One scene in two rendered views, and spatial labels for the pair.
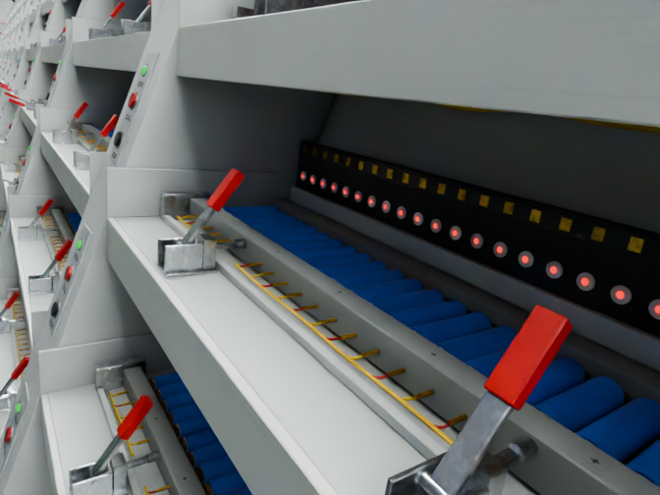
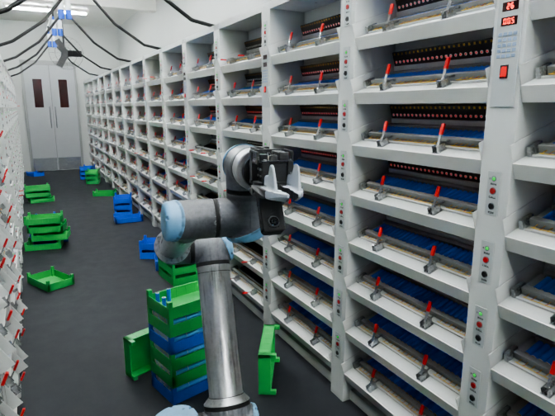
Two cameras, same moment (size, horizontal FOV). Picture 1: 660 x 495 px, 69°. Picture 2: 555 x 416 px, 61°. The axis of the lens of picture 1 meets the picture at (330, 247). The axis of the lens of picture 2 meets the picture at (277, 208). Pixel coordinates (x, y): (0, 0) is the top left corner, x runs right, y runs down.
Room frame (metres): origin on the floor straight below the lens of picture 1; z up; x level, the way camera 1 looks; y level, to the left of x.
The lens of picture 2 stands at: (-1.39, 0.13, 1.28)
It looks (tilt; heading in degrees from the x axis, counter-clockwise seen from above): 12 degrees down; 12
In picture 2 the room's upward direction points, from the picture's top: straight up
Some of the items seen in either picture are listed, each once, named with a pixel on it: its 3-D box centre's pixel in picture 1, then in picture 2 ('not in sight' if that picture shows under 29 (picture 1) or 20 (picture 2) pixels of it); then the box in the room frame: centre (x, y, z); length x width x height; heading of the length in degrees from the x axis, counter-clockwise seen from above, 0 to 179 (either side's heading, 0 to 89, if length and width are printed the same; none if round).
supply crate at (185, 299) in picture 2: not in sight; (187, 295); (0.48, 0.93, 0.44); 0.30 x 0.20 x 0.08; 143
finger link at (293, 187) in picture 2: not in sight; (295, 181); (-0.60, 0.26, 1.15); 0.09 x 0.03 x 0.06; 33
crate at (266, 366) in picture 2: not in sight; (269, 357); (0.60, 0.58, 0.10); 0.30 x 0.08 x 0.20; 8
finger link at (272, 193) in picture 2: not in sight; (273, 182); (-0.62, 0.29, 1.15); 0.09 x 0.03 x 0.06; 26
